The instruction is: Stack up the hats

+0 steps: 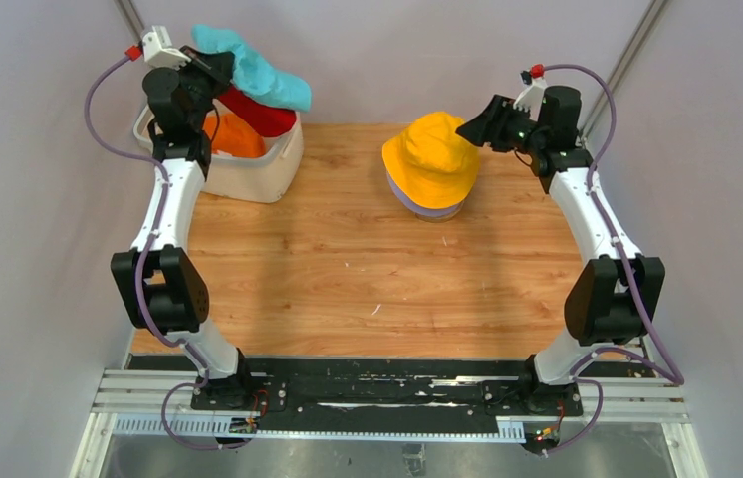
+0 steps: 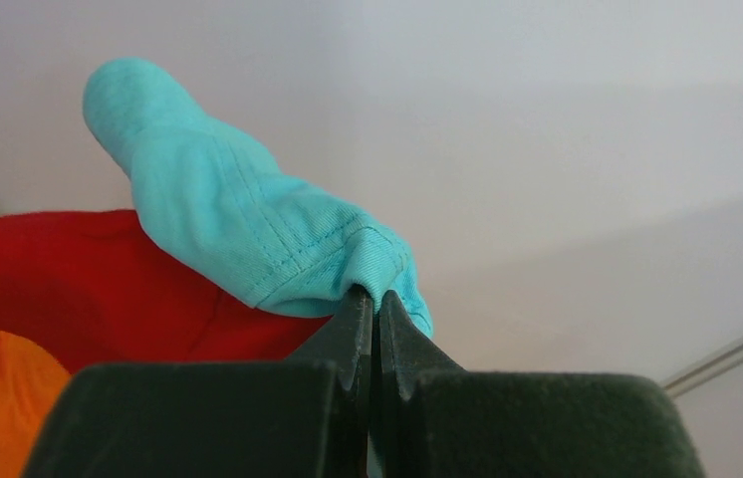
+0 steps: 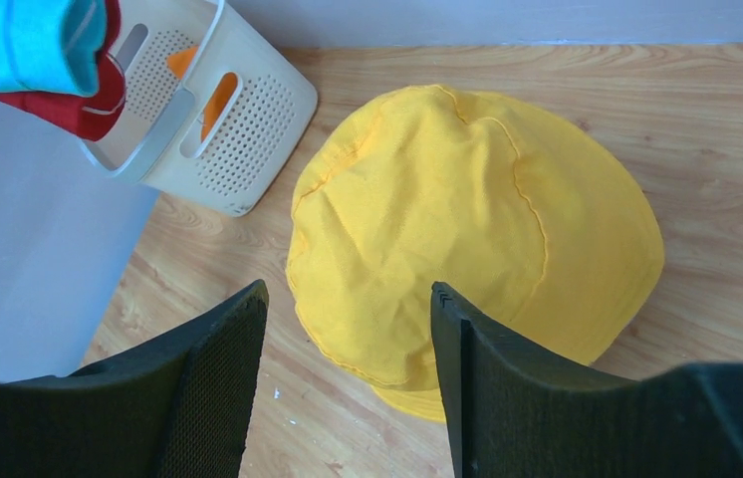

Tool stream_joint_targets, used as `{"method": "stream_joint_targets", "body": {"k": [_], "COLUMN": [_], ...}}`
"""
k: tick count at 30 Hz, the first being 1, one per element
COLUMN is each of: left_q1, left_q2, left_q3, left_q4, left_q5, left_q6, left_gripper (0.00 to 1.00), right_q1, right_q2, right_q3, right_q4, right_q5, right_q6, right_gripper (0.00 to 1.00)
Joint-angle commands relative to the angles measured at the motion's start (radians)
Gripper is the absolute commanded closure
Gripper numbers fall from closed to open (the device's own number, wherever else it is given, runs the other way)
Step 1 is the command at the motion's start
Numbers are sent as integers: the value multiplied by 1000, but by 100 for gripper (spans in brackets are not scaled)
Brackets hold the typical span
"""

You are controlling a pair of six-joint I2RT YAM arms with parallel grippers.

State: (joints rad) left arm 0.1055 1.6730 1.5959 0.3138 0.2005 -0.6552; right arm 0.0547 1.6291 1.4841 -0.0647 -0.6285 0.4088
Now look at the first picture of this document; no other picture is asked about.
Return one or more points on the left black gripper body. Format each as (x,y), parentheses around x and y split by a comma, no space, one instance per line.
(201,85)

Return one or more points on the aluminium frame rail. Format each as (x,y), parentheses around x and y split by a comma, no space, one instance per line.
(144,403)

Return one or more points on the wooden hat stand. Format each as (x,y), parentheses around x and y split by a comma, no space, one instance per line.
(436,219)

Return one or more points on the red bucket hat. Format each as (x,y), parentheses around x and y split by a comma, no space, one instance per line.
(266,121)

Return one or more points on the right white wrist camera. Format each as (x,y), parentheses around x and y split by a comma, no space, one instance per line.
(531,97)

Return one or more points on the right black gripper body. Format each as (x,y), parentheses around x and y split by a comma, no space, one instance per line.
(526,134)

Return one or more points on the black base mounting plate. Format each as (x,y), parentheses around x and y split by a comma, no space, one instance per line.
(366,397)

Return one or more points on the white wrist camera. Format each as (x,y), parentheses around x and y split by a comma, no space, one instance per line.
(531,97)
(159,51)

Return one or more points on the yellow bucket hat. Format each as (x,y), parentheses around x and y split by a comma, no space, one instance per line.
(429,164)

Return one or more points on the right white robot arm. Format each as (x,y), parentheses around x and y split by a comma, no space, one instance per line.
(613,300)

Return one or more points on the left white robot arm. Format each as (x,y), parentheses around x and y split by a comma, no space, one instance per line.
(161,288)

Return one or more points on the white plastic basket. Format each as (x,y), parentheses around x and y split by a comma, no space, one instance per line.
(264,179)

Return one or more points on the teal bucket hat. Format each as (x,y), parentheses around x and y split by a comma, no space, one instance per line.
(253,74)

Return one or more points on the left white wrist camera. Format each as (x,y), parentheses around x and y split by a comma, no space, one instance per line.
(159,51)

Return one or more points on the orange bucket hat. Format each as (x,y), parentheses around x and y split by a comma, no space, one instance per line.
(231,135)

